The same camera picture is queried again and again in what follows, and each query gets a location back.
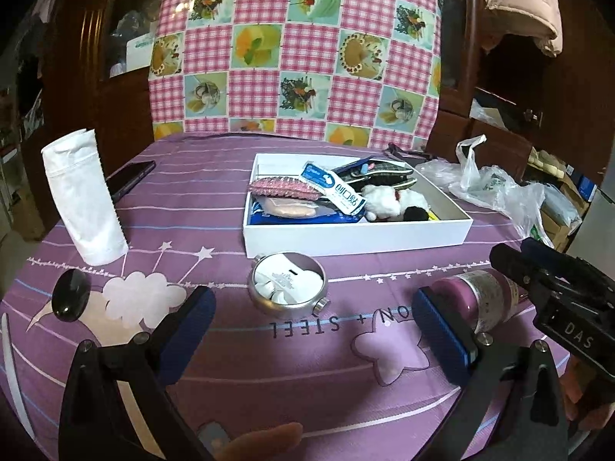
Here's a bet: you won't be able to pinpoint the stack of cardboard boxes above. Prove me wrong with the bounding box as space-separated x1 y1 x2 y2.
526 149 597 250

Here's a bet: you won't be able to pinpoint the dark blue packet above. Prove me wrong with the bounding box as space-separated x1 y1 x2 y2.
250 202 366 226

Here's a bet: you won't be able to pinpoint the dark wooden glass cabinet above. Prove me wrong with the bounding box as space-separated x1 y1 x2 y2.
38 0 166 193

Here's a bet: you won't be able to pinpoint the dark strap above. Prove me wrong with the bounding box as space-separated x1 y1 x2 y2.
387 143 431 159

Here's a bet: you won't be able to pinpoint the beige jacket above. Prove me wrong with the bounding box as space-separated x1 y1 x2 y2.
480 0 563 58

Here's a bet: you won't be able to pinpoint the purple printed bedsheet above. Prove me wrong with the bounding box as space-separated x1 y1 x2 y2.
0 132 592 461

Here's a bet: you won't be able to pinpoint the white and blue mask packet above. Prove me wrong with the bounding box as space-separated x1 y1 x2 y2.
300 162 363 217

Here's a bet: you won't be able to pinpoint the purple bottle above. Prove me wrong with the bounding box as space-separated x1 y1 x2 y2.
430 269 529 334

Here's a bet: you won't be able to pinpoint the person's left hand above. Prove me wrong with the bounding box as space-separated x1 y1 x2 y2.
231 423 304 461

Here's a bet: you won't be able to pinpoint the white and black plush toy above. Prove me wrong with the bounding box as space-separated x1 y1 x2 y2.
360 185 432 222

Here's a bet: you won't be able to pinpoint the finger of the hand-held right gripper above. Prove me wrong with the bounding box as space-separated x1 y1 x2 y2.
521 237 592 274
490 242 546 294

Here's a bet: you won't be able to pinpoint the clear plastic bag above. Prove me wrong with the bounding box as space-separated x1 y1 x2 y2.
416 134 553 245

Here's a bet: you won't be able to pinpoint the pink checkered printed quilt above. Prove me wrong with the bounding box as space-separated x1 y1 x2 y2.
148 0 443 147

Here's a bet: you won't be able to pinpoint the white cotton pads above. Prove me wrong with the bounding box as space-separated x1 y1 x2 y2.
254 257 324 305

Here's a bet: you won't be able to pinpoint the black oval object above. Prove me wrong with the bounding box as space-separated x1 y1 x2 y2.
51 269 90 321

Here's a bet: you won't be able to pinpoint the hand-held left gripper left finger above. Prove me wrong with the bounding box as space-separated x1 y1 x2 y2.
58 285 217 461

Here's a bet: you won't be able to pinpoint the white carton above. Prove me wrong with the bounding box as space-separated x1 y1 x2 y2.
126 33 157 73

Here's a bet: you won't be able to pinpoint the grey plaid pouch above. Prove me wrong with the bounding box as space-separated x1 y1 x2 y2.
331 156 418 197

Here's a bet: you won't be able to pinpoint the pink sparkly scouring pad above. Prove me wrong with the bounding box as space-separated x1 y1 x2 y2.
248 177 322 201

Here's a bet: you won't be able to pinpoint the person's right hand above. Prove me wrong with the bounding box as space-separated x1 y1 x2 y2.
560 360 615 428

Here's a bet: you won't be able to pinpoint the peach soft pad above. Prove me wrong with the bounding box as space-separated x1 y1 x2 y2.
262 196 318 219

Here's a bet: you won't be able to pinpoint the black phone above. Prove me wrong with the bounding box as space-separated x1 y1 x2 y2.
105 160 157 202

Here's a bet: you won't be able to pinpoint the round metal tin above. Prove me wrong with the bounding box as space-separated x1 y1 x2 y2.
247 252 332 317

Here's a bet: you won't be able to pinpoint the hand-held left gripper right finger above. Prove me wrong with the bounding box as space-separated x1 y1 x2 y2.
412 285 570 461

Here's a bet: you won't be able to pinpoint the white shallow cardboard box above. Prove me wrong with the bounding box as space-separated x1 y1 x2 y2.
241 153 474 260

